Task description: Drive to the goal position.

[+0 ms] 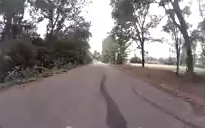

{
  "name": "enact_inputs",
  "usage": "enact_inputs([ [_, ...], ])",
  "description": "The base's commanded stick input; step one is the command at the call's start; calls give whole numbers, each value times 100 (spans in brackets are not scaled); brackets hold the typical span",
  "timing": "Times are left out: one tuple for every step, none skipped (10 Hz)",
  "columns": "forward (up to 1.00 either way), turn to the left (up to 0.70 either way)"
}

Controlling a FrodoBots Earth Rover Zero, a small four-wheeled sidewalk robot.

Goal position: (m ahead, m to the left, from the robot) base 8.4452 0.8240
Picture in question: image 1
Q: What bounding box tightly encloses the grey asphalt road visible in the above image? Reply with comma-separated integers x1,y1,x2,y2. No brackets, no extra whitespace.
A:
0,63,205,128

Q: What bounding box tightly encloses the pale open field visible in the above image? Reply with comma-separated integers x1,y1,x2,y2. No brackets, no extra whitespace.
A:
129,62,205,77

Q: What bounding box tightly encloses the wood of trees and bushes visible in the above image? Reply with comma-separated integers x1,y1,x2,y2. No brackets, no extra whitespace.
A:
0,0,95,88

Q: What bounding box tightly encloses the leaf-strewn dirt verge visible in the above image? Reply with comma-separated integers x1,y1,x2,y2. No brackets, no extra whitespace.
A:
0,63,81,95

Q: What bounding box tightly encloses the reddish dirt verge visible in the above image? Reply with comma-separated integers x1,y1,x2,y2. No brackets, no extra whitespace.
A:
110,63,205,118

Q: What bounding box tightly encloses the row of roadside trees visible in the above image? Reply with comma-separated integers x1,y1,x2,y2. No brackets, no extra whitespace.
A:
101,0,205,78

